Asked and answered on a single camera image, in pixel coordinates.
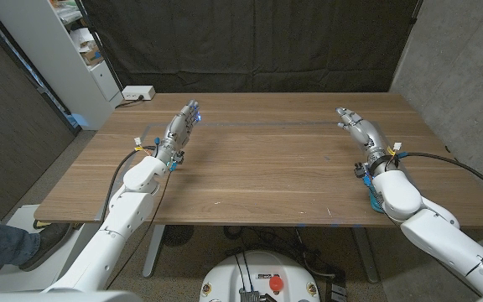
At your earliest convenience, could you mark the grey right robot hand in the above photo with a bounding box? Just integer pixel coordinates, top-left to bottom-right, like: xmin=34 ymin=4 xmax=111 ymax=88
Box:
xmin=335 ymin=107 xmax=393 ymax=167

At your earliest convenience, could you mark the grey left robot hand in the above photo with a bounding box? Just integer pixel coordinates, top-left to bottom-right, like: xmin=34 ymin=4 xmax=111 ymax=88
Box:
xmin=153 ymin=99 xmax=203 ymax=165

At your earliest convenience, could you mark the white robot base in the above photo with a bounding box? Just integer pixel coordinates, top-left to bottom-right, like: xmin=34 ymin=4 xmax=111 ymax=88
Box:
xmin=198 ymin=250 xmax=321 ymax=302

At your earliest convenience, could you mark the white power strip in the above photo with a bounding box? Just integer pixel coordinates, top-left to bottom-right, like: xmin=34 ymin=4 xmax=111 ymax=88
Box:
xmin=121 ymin=85 xmax=157 ymax=102

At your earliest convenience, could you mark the grey tape rectangle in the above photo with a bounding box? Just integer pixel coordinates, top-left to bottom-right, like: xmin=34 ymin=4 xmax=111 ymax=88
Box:
xmin=94 ymin=121 xmax=439 ymax=223

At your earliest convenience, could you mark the round black floor device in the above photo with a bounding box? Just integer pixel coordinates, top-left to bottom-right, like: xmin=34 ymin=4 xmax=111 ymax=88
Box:
xmin=161 ymin=225 xmax=195 ymax=247

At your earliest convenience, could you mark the black backdrop curtain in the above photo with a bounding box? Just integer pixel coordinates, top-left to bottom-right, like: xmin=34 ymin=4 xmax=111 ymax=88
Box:
xmin=75 ymin=0 xmax=423 ymax=94

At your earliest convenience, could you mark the cardboard box with blue tape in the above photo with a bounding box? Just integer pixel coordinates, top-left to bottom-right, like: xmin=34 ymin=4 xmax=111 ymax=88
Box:
xmin=80 ymin=44 xmax=105 ymax=67

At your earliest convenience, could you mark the black backdrop stand pole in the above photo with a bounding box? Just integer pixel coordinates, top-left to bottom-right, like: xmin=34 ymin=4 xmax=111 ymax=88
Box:
xmin=73 ymin=0 xmax=124 ymax=92

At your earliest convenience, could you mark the grey table leg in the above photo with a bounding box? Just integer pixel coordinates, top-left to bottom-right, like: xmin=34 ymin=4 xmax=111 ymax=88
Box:
xmin=352 ymin=226 xmax=380 ymax=284
xmin=142 ymin=224 xmax=166 ymax=279

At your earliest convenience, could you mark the white paper stack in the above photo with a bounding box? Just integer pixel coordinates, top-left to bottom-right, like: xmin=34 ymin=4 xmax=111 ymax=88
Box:
xmin=68 ymin=27 xmax=96 ymax=54

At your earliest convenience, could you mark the white shelf cabinet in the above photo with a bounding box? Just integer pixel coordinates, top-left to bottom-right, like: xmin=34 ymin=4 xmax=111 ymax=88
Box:
xmin=0 ymin=0 xmax=124 ymax=131

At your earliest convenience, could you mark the red emergency stop button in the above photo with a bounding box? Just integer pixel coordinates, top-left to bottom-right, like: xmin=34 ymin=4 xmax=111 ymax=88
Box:
xmin=268 ymin=275 xmax=285 ymax=294

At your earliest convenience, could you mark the person's dark shoe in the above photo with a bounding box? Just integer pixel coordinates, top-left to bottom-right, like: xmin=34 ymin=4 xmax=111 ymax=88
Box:
xmin=18 ymin=221 xmax=74 ymax=273

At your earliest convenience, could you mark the white floor platform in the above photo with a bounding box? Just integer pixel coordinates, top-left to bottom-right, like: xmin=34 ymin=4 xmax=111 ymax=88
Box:
xmin=0 ymin=204 xmax=96 ymax=294

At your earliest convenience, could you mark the black power strip cord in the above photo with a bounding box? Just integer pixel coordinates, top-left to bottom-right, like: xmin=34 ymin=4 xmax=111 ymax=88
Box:
xmin=114 ymin=95 xmax=145 ymax=109

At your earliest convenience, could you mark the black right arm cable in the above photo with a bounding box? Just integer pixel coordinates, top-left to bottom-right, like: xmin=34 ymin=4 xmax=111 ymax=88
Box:
xmin=396 ymin=151 xmax=483 ymax=201

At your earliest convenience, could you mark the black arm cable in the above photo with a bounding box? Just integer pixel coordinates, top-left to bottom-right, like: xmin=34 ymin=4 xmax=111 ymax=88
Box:
xmin=98 ymin=144 xmax=158 ymax=227
xmin=396 ymin=151 xmax=483 ymax=201

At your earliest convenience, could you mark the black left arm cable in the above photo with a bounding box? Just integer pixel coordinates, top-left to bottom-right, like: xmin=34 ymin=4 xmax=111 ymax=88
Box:
xmin=98 ymin=144 xmax=158 ymax=227

